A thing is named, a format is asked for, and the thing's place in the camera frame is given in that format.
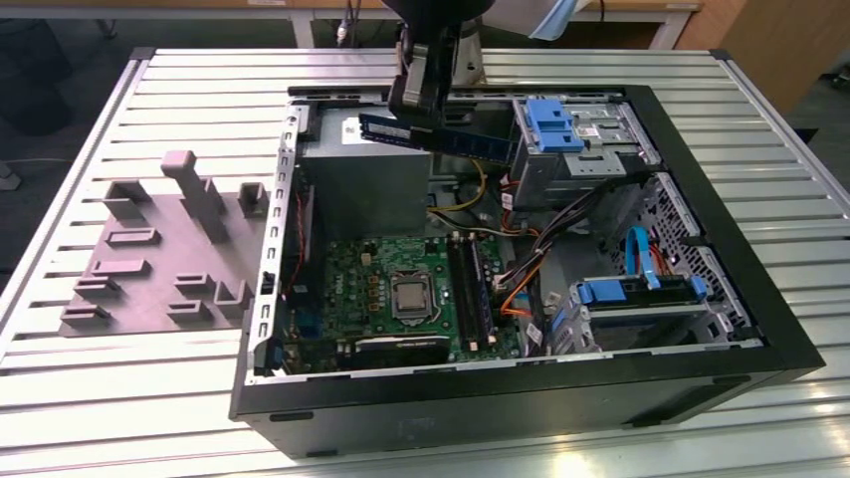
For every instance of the dark blue RAM stick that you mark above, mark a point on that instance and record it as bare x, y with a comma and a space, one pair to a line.
478, 147

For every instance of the grey parts rack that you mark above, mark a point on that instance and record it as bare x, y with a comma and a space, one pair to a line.
172, 249

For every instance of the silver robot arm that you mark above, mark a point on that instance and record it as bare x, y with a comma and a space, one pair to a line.
473, 60

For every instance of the black RAM slot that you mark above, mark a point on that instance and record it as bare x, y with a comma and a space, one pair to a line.
491, 339
462, 289

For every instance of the hard disk in blue carrier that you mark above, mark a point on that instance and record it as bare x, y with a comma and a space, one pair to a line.
601, 291

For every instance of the wooden cabinet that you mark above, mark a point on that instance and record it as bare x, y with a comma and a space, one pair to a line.
763, 50

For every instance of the metal disk bay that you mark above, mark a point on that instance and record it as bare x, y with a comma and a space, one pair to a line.
651, 318

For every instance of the black chair base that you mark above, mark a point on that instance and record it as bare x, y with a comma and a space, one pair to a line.
838, 79

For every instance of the silver CPU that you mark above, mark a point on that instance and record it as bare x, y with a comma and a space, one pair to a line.
412, 297

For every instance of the CPU socket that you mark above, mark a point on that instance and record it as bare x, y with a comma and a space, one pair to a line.
411, 314

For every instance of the blue plastic drive carrier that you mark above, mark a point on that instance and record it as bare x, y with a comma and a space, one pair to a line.
554, 127

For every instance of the black graphics card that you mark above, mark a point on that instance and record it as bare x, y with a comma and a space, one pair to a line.
398, 349

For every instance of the blue port connector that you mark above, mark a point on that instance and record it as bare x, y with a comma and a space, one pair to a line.
274, 356

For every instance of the black open PC case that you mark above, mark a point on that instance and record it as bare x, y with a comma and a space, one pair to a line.
464, 413

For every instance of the black chair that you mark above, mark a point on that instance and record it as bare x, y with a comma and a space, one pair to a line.
33, 74

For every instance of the grey power supply unit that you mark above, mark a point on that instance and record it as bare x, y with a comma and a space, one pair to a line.
359, 189

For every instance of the white framed desk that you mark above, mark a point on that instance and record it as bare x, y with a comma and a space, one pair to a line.
671, 30

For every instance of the green motherboard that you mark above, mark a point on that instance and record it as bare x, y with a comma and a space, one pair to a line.
352, 259

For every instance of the metal drive cage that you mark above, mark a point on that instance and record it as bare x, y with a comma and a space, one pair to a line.
598, 169

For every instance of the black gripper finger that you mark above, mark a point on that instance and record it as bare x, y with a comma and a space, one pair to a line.
410, 89
442, 84

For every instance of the grey stand foot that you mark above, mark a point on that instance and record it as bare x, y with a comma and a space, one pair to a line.
7, 179

